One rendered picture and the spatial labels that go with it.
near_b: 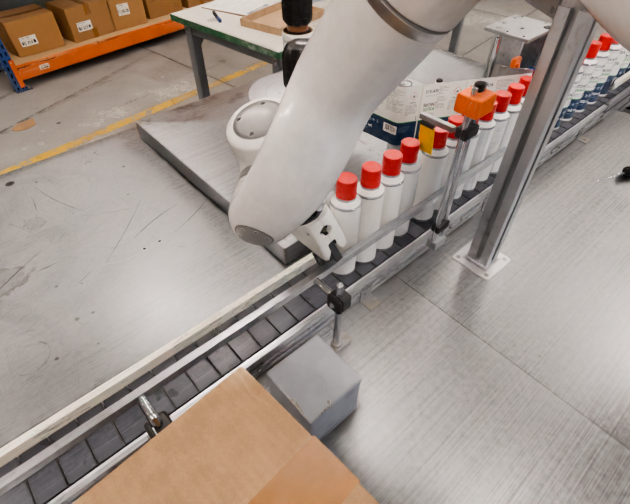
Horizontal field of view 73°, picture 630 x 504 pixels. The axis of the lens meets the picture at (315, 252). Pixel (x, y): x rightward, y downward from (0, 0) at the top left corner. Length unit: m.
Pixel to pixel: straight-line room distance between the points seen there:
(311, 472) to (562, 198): 0.97
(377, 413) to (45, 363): 0.56
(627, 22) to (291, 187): 0.28
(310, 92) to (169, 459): 0.33
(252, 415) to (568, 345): 0.63
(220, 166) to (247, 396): 0.77
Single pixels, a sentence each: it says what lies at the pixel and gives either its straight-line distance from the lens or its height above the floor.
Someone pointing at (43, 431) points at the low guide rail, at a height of 0.91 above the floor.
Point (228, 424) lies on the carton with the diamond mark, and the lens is 0.40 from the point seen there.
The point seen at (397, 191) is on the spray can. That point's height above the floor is 1.02.
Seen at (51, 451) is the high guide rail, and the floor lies 0.96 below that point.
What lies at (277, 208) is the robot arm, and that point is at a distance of 0.43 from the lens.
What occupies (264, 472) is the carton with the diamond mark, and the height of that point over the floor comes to 1.12.
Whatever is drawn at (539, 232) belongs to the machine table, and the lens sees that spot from 1.08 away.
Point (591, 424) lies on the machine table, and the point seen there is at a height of 0.83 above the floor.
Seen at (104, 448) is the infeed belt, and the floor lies 0.88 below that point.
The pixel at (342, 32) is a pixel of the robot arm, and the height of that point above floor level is 1.36.
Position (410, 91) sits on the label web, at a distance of 1.03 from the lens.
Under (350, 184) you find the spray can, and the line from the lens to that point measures 0.67.
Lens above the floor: 1.48
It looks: 46 degrees down
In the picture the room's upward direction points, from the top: straight up
